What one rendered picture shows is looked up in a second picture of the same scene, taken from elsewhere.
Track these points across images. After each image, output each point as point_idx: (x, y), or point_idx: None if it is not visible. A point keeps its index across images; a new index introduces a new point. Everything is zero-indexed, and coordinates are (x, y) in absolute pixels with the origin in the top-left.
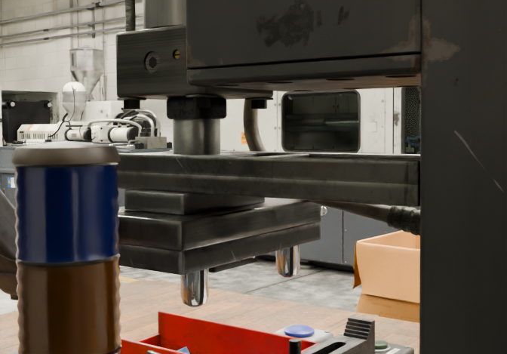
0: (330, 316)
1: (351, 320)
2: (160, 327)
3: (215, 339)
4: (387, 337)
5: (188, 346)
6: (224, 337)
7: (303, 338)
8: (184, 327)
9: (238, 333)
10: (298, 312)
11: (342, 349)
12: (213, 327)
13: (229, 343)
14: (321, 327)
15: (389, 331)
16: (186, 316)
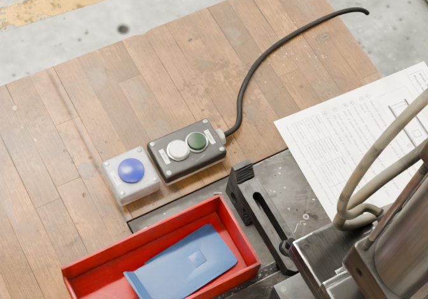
0: (41, 96)
1: (237, 169)
2: (65, 273)
3: (127, 245)
4: (126, 94)
5: (99, 262)
6: (136, 239)
7: (145, 175)
8: (94, 259)
9: (151, 231)
10: (9, 113)
11: (269, 201)
12: (125, 242)
13: (141, 238)
14: (67, 122)
15: (113, 82)
16: (95, 254)
